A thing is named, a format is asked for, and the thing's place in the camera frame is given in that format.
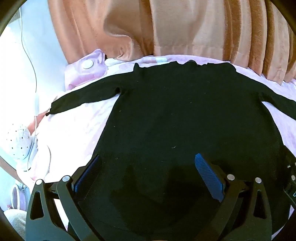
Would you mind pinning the orange curtain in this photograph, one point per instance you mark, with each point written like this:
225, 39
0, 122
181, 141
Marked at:
185, 27

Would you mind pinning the wooden furniture edge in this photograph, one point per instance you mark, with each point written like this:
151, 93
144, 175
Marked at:
9, 168

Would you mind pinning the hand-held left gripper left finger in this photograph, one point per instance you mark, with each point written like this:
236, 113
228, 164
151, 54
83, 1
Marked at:
89, 170

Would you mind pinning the pink pillow with white button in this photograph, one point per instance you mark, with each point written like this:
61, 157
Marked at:
78, 75

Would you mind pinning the pink round container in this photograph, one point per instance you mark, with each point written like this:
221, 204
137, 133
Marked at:
19, 197

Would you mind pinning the black sweater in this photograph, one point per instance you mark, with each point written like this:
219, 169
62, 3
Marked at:
175, 115

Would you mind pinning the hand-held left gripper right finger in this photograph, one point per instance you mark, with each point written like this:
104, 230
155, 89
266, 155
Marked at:
208, 176

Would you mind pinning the beige textured cloth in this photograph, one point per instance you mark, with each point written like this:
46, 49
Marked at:
15, 223

